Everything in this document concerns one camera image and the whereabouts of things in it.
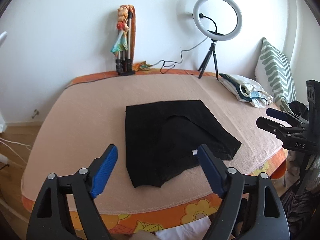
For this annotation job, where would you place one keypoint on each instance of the black garment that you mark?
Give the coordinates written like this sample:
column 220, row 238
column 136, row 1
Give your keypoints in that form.
column 160, row 138

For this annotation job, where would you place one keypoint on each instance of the green striped white pillow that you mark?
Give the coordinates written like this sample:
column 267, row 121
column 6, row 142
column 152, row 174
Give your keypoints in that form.
column 273, row 73

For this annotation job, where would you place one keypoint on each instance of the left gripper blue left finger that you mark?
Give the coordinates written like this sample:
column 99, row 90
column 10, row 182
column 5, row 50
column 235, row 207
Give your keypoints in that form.
column 101, row 169

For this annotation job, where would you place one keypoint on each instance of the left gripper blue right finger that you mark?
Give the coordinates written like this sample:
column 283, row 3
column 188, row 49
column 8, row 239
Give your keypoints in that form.
column 214, row 170

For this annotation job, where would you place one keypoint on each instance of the white ring light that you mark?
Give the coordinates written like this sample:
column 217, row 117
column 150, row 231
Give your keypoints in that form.
column 219, row 20

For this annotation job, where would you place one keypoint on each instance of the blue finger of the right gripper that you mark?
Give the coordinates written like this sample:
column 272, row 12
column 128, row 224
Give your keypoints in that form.
column 283, row 116

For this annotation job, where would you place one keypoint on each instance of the folded tripod with colourful cloth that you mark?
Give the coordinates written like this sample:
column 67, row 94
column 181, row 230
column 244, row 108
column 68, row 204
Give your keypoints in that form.
column 124, row 47

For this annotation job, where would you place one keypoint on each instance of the teal folded garment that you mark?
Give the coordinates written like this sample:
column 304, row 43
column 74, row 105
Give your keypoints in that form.
column 250, row 91

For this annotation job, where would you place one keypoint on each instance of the dark striped grey clothing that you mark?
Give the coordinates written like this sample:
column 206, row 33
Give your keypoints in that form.
column 302, row 212

